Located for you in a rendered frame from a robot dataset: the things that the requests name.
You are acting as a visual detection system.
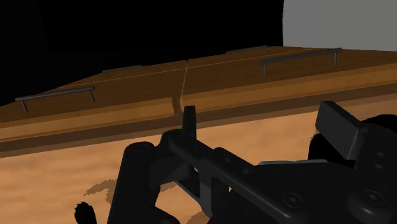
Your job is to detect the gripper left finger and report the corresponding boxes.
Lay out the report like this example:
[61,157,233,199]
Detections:
[160,105,315,224]

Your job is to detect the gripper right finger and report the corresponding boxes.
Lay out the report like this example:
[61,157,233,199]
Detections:
[308,100,397,224]

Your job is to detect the small black fuzzy-edged object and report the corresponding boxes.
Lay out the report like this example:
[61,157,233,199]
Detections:
[74,201,97,224]

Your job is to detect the wooden chest of drawers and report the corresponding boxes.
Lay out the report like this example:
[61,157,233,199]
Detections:
[0,45,397,224]

